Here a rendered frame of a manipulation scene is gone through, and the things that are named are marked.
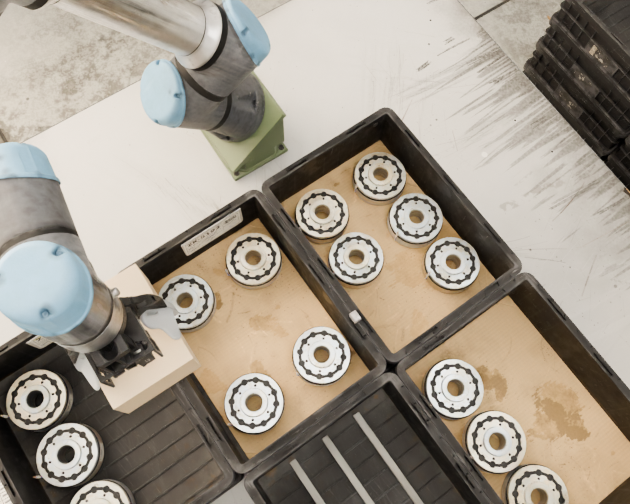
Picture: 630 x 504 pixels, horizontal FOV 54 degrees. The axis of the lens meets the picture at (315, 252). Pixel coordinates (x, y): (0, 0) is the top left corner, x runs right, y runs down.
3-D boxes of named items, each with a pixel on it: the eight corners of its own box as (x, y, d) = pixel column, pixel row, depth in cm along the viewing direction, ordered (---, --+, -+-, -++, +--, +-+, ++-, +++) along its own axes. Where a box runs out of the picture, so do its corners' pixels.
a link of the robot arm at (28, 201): (-66, 196, 62) (-35, 293, 59) (-16, 128, 56) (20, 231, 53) (11, 200, 68) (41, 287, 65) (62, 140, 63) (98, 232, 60)
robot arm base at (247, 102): (197, 108, 136) (164, 103, 128) (235, 53, 129) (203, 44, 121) (236, 156, 132) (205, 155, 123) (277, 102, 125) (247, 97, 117)
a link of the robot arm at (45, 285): (59, 215, 54) (92, 301, 51) (98, 254, 64) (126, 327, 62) (-31, 251, 52) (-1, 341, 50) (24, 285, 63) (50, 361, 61)
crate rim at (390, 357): (257, 190, 114) (257, 185, 112) (386, 110, 120) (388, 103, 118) (389, 369, 104) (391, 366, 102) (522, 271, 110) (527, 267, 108)
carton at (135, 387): (76, 321, 92) (57, 309, 85) (147, 278, 94) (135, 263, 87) (128, 413, 88) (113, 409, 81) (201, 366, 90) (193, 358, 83)
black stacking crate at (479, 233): (262, 210, 123) (258, 186, 113) (380, 135, 129) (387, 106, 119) (382, 375, 114) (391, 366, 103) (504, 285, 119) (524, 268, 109)
